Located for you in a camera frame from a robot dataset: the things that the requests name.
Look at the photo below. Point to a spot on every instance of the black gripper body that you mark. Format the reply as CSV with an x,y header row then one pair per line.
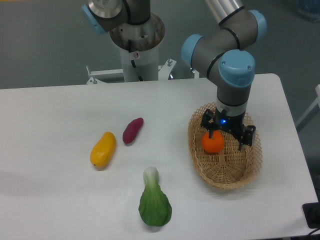
x,y
229,118

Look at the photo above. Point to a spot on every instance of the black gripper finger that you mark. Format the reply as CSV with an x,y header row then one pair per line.
x,y
208,122
248,136

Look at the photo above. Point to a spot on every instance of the orange fruit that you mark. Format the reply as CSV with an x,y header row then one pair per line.
x,y
214,144

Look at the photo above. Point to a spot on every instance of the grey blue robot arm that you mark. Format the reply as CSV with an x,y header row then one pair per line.
x,y
222,59

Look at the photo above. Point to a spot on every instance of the woven wicker basket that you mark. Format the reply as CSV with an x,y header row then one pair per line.
x,y
229,169

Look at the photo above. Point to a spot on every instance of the purple sweet potato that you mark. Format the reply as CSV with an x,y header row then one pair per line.
x,y
131,131

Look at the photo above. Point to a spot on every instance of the black device at table edge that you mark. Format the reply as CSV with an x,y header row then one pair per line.
x,y
312,214

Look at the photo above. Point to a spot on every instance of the green bok choy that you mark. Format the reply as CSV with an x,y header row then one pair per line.
x,y
154,207

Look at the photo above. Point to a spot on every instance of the yellow mango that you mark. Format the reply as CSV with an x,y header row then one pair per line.
x,y
103,151

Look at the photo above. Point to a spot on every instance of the blue object top right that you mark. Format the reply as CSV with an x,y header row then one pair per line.
x,y
308,9

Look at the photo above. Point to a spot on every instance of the white frame at right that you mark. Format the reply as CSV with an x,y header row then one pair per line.
x,y
310,112

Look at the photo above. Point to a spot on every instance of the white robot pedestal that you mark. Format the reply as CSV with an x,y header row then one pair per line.
x,y
138,40

